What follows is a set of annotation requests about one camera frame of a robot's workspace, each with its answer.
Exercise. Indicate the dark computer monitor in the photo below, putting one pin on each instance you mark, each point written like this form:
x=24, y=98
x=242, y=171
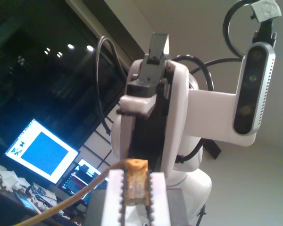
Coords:
x=82, y=179

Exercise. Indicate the monitor with blue square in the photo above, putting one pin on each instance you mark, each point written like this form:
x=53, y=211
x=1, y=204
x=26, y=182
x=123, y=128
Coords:
x=44, y=153

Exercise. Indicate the smartphone with lit screen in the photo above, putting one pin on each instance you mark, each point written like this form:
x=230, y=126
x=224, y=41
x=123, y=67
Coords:
x=26, y=201

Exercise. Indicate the white camera bracket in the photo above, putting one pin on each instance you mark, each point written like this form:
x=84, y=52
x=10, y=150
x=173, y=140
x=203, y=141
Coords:
x=210, y=113

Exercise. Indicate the silver camera bar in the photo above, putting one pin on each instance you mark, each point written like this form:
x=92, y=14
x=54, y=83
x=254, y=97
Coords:
x=252, y=89

